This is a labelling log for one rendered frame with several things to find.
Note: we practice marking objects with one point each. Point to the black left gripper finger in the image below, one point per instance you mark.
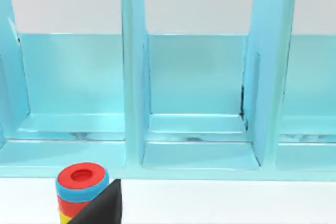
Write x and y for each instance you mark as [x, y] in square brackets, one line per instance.
[105, 208]

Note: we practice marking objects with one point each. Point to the light blue rack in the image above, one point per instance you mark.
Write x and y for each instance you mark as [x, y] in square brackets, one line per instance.
[183, 90]

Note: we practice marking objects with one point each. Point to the stack of coloured rings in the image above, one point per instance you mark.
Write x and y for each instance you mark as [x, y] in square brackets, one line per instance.
[78, 182]

